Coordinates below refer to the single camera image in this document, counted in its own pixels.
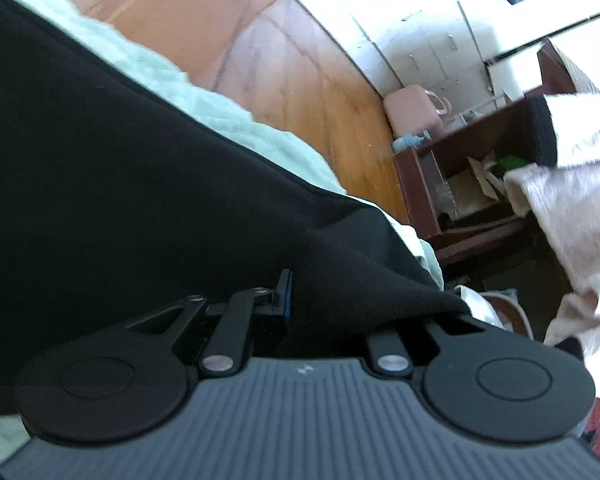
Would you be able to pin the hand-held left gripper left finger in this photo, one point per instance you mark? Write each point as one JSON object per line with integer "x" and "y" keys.
{"x": 287, "y": 300}

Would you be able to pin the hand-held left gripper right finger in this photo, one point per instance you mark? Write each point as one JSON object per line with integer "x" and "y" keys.
{"x": 387, "y": 350}

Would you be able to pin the black garment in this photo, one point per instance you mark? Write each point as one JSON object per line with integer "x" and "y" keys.
{"x": 130, "y": 185}

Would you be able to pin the dark brown nightstand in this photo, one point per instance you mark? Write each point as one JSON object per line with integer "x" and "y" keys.
{"x": 415, "y": 185}

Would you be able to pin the light blue bottle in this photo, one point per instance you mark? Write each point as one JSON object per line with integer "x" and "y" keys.
{"x": 405, "y": 143}

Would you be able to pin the light green blanket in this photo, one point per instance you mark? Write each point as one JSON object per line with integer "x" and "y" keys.
{"x": 215, "y": 115}

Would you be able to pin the white papers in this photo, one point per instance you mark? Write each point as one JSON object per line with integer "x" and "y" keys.
{"x": 482, "y": 175}

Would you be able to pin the green item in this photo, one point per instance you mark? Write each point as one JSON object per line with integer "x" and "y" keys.
{"x": 512, "y": 162}

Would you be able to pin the pink stool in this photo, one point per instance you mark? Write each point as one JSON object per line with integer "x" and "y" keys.
{"x": 410, "y": 110}

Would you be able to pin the white garment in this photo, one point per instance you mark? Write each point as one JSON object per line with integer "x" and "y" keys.
{"x": 570, "y": 210}

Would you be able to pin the black knitted cloth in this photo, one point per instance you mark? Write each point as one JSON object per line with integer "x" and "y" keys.
{"x": 542, "y": 130}

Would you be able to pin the white wardrobe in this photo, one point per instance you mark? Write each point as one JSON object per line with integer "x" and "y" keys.
{"x": 420, "y": 35}

